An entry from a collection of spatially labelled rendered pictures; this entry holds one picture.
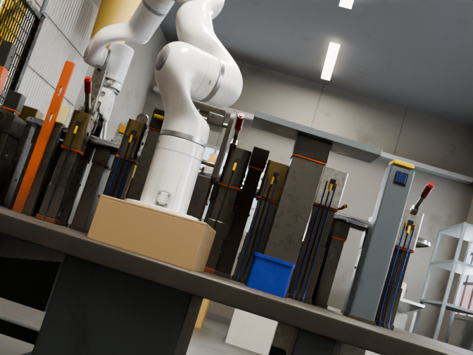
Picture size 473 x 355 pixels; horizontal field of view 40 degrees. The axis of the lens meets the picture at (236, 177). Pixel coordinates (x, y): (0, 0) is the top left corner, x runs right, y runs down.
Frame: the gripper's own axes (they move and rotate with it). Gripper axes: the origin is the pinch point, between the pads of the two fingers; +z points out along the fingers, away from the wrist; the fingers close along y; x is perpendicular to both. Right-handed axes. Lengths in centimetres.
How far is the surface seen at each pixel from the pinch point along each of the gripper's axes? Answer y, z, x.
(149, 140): -24.6, 0.7, -23.3
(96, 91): -16.2, -10.3, -1.1
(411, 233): -21, 3, -107
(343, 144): -39, -12, -77
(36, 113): 9.1, -1.4, 23.4
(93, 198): -5.4, 21.7, -8.8
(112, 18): 353, -154, 108
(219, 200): -23, 11, -49
